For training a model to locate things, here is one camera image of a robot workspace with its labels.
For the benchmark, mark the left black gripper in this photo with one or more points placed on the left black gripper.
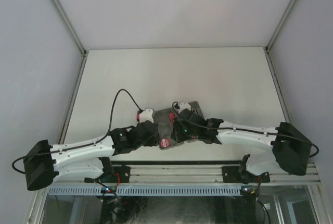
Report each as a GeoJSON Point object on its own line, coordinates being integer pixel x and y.
{"type": "Point", "coordinates": [153, 140]}

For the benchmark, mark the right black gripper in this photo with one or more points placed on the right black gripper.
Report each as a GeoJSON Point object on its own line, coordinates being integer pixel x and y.
{"type": "Point", "coordinates": [177, 136]}

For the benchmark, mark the red electrical tape roll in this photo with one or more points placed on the red electrical tape roll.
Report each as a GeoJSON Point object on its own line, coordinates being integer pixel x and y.
{"type": "Point", "coordinates": [164, 143]}

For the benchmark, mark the grey plastic tool case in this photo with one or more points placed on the grey plastic tool case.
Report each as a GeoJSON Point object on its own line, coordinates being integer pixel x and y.
{"type": "Point", "coordinates": [165, 130]}

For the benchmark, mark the red utility knife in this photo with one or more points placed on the red utility knife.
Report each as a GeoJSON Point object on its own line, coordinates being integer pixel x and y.
{"type": "Point", "coordinates": [171, 118]}

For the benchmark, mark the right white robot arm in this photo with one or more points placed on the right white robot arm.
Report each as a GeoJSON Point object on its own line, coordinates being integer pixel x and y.
{"type": "Point", "coordinates": [285, 147]}

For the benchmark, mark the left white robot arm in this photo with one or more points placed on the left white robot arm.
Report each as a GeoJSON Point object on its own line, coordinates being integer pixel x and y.
{"type": "Point", "coordinates": [42, 164]}

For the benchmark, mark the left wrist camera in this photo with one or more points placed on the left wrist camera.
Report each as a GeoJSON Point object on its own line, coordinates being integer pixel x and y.
{"type": "Point", "coordinates": [146, 115]}

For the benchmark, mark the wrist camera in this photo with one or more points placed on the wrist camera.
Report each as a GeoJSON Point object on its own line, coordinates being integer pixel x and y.
{"type": "Point", "coordinates": [146, 115]}
{"type": "Point", "coordinates": [183, 106]}

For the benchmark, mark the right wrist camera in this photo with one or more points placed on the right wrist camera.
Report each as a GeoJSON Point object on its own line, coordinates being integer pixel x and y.
{"type": "Point", "coordinates": [183, 106]}

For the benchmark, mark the aluminium mounting rail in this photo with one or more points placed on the aluminium mounting rail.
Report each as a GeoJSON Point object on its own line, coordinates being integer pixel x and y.
{"type": "Point", "coordinates": [152, 174]}

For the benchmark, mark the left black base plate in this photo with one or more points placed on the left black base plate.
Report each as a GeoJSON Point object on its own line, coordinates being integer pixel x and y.
{"type": "Point", "coordinates": [121, 175]}

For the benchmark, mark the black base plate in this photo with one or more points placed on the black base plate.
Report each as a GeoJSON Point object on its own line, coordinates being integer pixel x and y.
{"type": "Point", "coordinates": [121, 175]}
{"type": "Point", "coordinates": [232, 174]}

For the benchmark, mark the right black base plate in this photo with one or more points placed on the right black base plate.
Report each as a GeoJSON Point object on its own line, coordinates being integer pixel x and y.
{"type": "Point", "coordinates": [232, 174]}

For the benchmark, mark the right aluminium frame post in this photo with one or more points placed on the right aluminium frame post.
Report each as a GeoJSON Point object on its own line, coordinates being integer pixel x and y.
{"type": "Point", "coordinates": [271, 61]}

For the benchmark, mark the aluminium frame post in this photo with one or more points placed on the aluminium frame post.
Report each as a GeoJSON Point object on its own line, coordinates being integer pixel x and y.
{"type": "Point", "coordinates": [60, 11]}
{"type": "Point", "coordinates": [271, 61]}

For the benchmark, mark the blue slotted cable duct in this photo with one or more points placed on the blue slotted cable duct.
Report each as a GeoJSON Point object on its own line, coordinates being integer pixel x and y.
{"type": "Point", "coordinates": [147, 190]}

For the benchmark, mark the left aluminium frame post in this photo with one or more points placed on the left aluminium frame post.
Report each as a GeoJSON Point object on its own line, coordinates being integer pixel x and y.
{"type": "Point", "coordinates": [60, 11]}

